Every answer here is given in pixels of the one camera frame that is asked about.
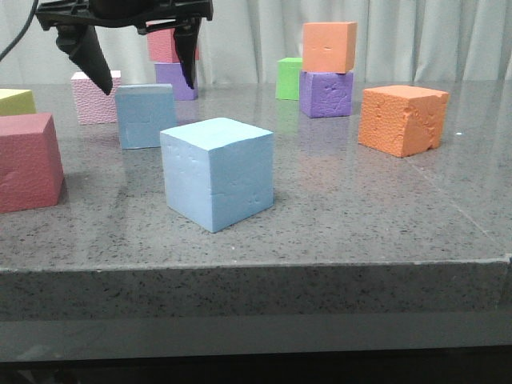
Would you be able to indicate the grey curtain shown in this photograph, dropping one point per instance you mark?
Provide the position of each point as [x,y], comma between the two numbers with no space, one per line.
[397,41]

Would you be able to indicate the yellow foam block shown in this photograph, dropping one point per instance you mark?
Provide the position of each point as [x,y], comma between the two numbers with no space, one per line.
[16,102]

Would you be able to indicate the large red foam block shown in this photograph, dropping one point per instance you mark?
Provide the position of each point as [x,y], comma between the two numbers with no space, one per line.
[31,168]

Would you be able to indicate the red stacked foam block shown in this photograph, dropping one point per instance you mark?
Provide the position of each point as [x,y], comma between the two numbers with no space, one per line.
[161,46]

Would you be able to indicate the smooth orange foam block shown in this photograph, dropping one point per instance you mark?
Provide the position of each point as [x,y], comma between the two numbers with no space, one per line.
[329,46]

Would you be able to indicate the purple foam block left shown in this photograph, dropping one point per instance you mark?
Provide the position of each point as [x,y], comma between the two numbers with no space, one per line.
[171,73]

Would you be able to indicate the large blue foam block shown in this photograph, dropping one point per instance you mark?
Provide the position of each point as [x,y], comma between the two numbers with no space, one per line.
[218,171]

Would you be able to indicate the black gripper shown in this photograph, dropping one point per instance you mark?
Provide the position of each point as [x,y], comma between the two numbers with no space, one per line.
[77,37]

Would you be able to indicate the pink foam block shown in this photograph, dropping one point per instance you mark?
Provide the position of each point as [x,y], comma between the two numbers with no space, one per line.
[92,105]

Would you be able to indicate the purple foam block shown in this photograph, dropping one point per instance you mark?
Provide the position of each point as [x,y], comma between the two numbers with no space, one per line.
[325,94]
[171,73]

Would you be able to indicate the damaged orange foam block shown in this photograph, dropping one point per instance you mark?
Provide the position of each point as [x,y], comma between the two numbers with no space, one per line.
[402,120]

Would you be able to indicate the notched blue foam block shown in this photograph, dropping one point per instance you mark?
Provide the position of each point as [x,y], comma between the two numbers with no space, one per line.
[143,111]

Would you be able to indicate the green foam block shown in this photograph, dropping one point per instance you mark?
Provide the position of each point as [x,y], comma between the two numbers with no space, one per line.
[287,84]

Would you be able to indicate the purple foam block right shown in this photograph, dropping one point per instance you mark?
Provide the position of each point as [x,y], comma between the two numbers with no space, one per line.
[325,94]

